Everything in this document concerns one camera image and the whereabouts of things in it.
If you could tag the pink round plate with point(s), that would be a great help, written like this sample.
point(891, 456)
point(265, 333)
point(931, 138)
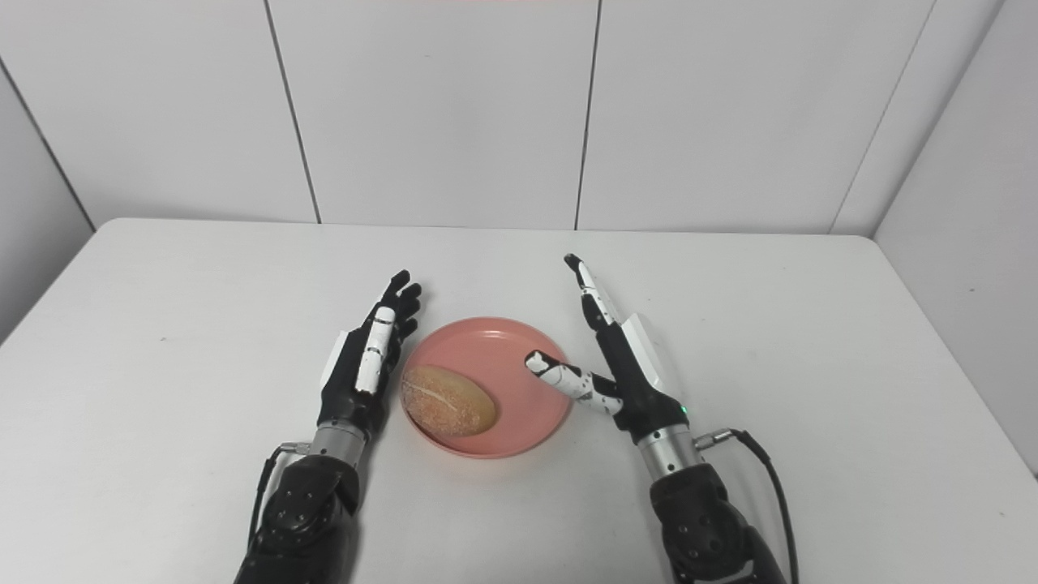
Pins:
point(503, 381)

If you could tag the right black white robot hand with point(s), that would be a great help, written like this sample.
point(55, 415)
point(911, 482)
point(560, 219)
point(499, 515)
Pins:
point(624, 365)

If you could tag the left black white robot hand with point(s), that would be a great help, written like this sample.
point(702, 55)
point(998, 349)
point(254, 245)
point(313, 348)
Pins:
point(365, 365)

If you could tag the golden bread roll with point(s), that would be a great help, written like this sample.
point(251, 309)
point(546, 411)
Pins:
point(448, 401)

